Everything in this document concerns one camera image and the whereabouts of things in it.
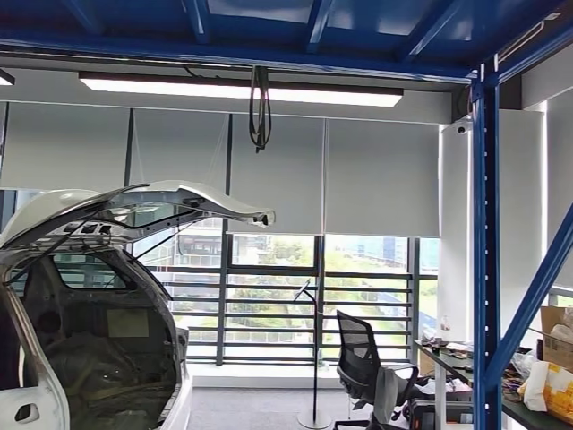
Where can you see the blue steel shelf rack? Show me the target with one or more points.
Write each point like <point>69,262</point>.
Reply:
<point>485,237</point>

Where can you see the grey roller blind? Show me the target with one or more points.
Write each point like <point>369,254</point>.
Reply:
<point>67,148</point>
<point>179,148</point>
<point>286,178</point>
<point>381,178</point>

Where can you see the white car body shell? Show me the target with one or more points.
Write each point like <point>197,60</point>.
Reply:
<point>215,205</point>

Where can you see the black balcony railing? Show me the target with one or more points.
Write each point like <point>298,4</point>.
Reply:
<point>367,276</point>

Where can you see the black floor lamp stand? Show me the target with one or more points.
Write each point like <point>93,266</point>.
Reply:
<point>315,356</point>

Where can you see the black mesh office chair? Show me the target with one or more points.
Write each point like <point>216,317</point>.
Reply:
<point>353,344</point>

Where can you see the long ceiling light bar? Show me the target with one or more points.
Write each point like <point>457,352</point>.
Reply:
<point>179,89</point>

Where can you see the grey cloth on chair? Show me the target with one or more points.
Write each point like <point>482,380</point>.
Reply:
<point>384,394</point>

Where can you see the black equipment case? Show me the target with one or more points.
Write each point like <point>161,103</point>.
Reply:
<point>421,415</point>

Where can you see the dark-topped desk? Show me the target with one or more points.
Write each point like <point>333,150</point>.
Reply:
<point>515,412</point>

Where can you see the open cardboard box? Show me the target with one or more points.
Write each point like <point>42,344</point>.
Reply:
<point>555,356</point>

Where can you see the white yellow plastic bag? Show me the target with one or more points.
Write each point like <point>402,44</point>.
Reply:
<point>550,392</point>

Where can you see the white security camera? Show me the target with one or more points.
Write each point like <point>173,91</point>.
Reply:
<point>462,127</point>

